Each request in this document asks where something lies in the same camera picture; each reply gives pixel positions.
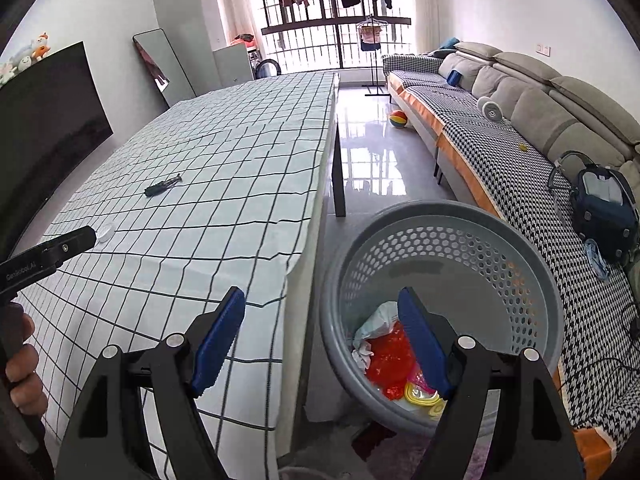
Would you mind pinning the grey perforated laundry basket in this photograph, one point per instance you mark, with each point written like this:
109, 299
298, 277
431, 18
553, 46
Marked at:
500, 270

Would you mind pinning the blue cloth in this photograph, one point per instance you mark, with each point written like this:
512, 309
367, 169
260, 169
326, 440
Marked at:
450, 44

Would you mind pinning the white checked tablecloth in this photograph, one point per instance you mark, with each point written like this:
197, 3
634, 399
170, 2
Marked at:
225, 160

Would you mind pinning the grey sofa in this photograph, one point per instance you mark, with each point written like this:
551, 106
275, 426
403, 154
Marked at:
550, 105

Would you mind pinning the black window grille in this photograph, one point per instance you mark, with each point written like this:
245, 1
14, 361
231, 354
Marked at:
310, 35

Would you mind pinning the black television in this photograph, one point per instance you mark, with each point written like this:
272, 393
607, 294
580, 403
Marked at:
50, 125

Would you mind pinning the white curtain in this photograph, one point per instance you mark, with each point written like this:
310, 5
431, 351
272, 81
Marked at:
425, 5
240, 5

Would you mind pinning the blue bottle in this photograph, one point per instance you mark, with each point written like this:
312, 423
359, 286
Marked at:
453, 76

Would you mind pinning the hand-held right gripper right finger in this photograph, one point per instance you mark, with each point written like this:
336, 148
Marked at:
422, 345

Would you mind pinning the houndstooth sofa cover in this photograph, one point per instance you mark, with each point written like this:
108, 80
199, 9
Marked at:
500, 160

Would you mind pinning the person's left hand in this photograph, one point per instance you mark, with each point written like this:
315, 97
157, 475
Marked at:
27, 380

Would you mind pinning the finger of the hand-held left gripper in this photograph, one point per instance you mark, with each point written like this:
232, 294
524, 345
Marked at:
65, 247

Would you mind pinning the colourful ball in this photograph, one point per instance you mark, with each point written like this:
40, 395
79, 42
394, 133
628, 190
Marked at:
398, 119

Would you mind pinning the small white fan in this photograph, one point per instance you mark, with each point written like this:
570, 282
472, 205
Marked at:
492, 109

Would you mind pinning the light blue face mask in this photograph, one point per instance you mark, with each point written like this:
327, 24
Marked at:
596, 257

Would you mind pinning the grey cloth bow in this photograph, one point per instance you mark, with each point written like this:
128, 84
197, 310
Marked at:
160, 188

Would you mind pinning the standing mirror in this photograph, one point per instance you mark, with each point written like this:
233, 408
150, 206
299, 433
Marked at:
170, 70

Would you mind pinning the red dark item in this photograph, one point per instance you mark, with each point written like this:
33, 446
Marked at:
245, 38

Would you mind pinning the grey cabinet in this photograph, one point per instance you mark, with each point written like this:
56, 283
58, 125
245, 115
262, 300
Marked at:
232, 67

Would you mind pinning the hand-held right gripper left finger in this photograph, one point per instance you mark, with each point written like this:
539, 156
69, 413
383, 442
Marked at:
220, 345

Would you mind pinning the white plush toy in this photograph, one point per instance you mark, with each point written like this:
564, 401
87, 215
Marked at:
6, 74
22, 60

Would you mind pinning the dark blue backpack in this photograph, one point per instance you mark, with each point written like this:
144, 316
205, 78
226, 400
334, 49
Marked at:
600, 205

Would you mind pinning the dark purple mat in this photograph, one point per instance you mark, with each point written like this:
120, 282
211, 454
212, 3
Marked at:
390, 455

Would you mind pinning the small clothes rack stand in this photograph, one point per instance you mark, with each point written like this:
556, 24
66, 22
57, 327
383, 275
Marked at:
371, 35

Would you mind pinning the orange plush toy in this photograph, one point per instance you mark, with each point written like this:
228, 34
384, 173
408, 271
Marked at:
41, 46

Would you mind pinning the red plastic wrapper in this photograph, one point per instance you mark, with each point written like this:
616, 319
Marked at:
390, 360

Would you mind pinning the wall socket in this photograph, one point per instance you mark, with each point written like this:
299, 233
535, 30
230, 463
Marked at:
543, 49

